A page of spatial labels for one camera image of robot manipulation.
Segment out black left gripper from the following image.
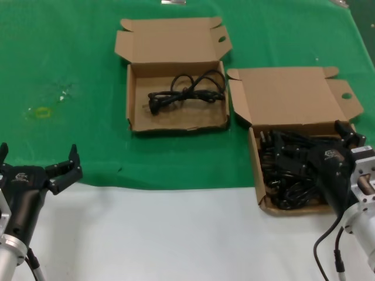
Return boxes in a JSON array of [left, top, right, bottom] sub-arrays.
[[0, 142, 84, 244]]

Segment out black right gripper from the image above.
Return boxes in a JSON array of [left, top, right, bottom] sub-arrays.
[[270, 119, 367, 218]]

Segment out black power cable with plug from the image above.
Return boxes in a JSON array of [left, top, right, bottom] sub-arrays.
[[147, 70, 227, 116]]

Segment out open brown cardboard box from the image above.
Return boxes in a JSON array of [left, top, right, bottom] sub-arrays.
[[114, 16, 233, 136], [227, 66, 365, 218]]

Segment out yellow tape square mark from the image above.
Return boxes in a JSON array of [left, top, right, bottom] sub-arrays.
[[33, 107, 52, 119]]

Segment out green table cloth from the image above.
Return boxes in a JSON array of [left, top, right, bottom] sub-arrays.
[[0, 0, 375, 191]]

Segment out pile of black power cables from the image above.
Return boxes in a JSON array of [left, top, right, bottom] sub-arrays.
[[259, 130, 338, 210]]

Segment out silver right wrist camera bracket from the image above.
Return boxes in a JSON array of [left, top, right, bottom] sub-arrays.
[[349, 147, 375, 212]]

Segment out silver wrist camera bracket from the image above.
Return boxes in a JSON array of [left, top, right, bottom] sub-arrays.
[[349, 147, 375, 212], [0, 187, 12, 235]]

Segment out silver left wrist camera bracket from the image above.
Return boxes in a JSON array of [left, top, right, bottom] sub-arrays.
[[0, 187, 12, 235]]

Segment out right arm thick black cable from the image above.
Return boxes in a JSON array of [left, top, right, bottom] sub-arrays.
[[313, 215, 346, 281]]

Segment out left arm black grey cable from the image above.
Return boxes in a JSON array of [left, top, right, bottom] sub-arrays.
[[25, 247, 46, 281]]

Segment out right arm cable with connector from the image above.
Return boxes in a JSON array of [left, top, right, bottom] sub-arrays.
[[333, 228, 348, 281]]

